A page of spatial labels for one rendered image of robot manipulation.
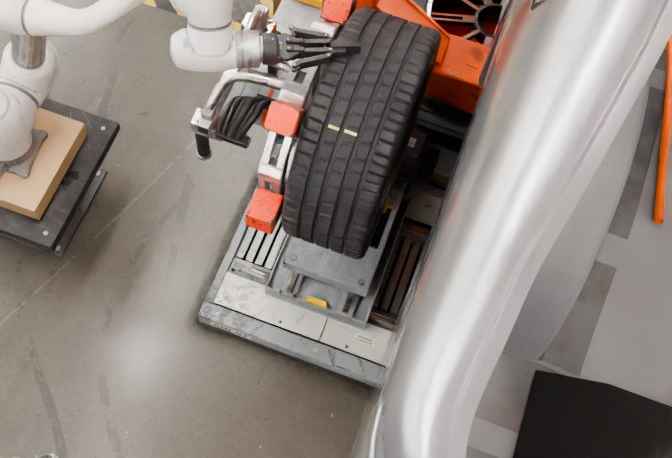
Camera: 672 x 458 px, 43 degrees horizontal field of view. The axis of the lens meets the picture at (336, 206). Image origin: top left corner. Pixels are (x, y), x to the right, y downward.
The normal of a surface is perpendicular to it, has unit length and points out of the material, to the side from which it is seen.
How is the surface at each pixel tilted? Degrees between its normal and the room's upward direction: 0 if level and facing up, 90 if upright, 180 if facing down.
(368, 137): 31
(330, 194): 60
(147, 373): 0
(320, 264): 0
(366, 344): 0
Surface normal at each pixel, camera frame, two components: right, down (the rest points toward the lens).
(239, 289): 0.07, -0.43
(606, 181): 0.06, -0.02
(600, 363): -0.01, -0.22
